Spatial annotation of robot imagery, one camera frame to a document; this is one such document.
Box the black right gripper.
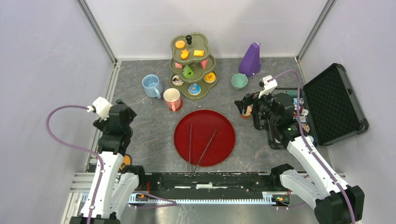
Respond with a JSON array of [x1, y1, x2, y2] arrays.
[[234, 87, 279, 125]]

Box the mint green cup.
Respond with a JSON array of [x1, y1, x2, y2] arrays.
[[231, 73, 248, 90]]

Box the blue frosted donut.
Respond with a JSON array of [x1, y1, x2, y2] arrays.
[[188, 83, 201, 96]]

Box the light blue mug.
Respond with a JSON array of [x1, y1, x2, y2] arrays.
[[142, 74, 163, 99]]

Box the pink strawberry cake slice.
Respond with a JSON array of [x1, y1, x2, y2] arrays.
[[200, 59, 208, 69]]

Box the pink mug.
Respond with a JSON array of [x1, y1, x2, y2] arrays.
[[163, 88, 181, 112]]

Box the green cake slice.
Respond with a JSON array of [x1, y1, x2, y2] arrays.
[[183, 65, 194, 78]]

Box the square orange cracker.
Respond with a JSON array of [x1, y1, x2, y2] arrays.
[[193, 50, 205, 57]]

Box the chocolate white tart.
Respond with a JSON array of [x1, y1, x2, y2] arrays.
[[171, 75, 184, 86]]

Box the orange fish-shaped cookie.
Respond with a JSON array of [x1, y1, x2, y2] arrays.
[[180, 49, 190, 60]]

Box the round orange cookie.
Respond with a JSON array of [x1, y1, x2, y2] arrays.
[[175, 40, 186, 49]]

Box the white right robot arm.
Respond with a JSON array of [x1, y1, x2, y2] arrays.
[[234, 93, 365, 224]]

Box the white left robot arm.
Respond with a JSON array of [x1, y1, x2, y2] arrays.
[[69, 97, 147, 224]]

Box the small orange cup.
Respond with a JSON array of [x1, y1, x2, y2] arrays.
[[241, 106, 252, 119]]

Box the orange round coaster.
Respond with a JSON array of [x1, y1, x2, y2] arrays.
[[120, 154, 132, 169]]

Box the purple cone-shaped container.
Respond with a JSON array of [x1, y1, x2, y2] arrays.
[[238, 42, 262, 78]]

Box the round red tray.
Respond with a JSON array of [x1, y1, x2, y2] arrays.
[[173, 109, 236, 167]]

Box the green three-tier stand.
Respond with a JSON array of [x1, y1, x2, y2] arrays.
[[170, 33, 218, 100]]

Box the black poker chip case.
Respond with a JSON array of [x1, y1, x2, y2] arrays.
[[271, 63, 369, 146]]

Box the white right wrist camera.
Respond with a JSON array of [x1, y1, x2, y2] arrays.
[[259, 75, 278, 98]]

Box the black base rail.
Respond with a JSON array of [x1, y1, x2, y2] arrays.
[[137, 172, 288, 200]]

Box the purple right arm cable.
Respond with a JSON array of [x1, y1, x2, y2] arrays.
[[266, 69, 357, 224]]

